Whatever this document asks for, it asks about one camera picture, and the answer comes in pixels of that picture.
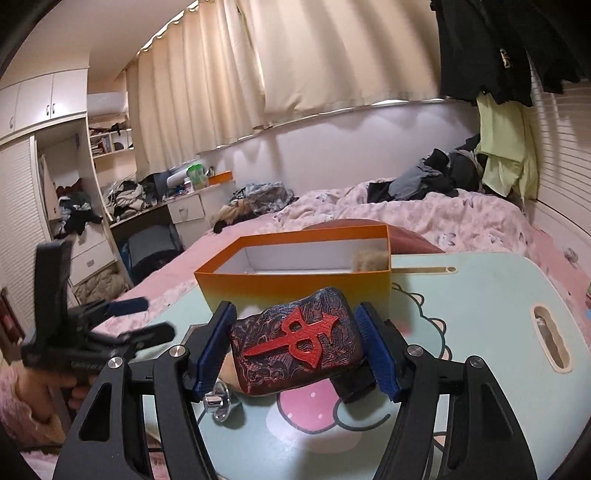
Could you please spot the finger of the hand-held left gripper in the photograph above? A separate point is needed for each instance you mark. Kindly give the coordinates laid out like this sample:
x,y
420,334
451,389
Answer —
x,y
129,305
152,333

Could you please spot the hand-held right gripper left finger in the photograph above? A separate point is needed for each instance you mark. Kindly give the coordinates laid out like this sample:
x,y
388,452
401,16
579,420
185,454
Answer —
x,y
212,346

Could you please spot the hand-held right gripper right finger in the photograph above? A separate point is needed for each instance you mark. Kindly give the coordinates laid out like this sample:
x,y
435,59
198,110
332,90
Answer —
x,y
376,350

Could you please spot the silver metal clip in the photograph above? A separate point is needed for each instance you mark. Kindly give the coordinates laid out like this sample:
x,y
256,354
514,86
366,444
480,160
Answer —
x,y
220,401

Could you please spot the dark block with red symbol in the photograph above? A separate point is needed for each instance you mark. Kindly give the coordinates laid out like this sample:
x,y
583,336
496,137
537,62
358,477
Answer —
x,y
286,364

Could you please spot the orange cardboard box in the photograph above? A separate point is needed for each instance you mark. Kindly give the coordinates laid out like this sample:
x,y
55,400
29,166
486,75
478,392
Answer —
x,y
277,286

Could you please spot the grey fluffy pompom toy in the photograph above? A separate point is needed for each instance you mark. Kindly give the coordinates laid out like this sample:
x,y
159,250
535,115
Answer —
x,y
369,259

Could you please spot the person's left forearm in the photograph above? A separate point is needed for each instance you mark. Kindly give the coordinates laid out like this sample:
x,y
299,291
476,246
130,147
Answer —
x,y
18,415

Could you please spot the person's left hand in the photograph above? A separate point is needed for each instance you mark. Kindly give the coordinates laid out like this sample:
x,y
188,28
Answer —
x,y
46,392

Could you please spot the pink bed sheet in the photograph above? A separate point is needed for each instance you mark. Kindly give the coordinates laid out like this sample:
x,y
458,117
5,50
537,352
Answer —
x,y
152,286

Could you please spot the clothes heap on desk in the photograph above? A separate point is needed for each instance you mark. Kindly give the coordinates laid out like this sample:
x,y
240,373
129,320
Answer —
x,y
129,198

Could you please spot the white desk with drawers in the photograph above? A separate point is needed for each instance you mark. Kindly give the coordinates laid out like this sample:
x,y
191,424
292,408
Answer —
x,y
184,210

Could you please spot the cartoon print lap table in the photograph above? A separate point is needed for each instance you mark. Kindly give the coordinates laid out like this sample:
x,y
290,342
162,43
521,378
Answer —
x,y
485,300

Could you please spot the green lidded bottle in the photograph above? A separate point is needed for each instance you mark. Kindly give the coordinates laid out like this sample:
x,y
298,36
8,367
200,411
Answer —
x,y
197,177

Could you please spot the small orange box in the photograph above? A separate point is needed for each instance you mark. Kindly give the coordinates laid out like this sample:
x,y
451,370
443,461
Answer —
x,y
220,178

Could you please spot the grey patterned clothes pile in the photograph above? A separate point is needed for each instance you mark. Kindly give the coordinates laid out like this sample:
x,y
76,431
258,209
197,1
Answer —
x,y
258,196

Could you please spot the pink floral fuzzy blanket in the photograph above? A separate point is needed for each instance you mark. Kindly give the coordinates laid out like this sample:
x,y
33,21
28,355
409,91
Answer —
x,y
461,217

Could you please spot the dark clothes pile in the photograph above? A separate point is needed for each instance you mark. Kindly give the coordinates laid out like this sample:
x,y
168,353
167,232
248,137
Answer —
x,y
415,180

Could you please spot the white wardrobe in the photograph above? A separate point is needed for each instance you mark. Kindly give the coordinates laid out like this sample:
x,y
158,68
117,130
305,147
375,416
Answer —
x,y
27,106

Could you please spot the light green hanging garment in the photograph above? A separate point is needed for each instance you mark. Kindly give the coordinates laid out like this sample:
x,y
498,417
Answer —
x,y
503,152

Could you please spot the beige curtain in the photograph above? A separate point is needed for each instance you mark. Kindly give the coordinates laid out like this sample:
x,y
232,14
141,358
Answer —
x,y
277,60

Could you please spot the black hanging jacket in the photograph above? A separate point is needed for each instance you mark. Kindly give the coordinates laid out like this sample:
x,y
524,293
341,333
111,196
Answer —
x,y
475,46

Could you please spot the dark hanging garment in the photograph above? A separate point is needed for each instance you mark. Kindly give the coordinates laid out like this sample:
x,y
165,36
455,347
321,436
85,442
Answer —
x,y
554,41

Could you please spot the white wall shelf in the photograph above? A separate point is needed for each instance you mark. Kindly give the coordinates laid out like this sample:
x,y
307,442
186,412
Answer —
x,y
111,141

